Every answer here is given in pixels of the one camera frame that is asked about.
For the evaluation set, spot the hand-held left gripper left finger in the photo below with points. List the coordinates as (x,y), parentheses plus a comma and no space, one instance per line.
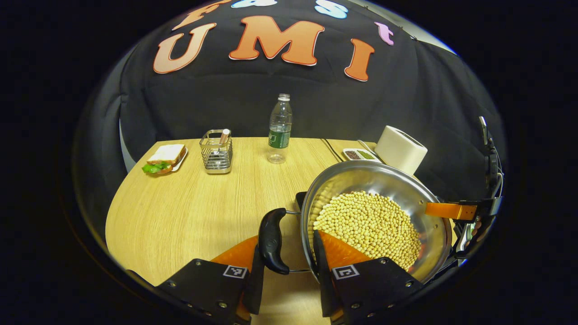
(254,293)

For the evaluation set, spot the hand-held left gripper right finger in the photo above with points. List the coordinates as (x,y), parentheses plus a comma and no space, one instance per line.
(323,280)

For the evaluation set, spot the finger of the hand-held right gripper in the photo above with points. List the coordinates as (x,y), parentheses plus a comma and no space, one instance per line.
(451,210)

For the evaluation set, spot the pile of soybeans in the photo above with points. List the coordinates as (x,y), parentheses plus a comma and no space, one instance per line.
(370,225)

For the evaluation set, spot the white toaster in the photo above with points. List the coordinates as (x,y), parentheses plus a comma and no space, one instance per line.
(399,151)

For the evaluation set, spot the white divided dish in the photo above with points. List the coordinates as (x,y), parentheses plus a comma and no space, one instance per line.
(359,155)

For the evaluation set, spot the clear plastic water bottle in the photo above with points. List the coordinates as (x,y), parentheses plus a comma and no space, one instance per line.
(280,131)

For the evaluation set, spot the pink pen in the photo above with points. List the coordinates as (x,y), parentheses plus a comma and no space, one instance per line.
(224,135)

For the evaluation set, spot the sandwich with lettuce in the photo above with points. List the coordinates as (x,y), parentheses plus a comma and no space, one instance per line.
(165,155)

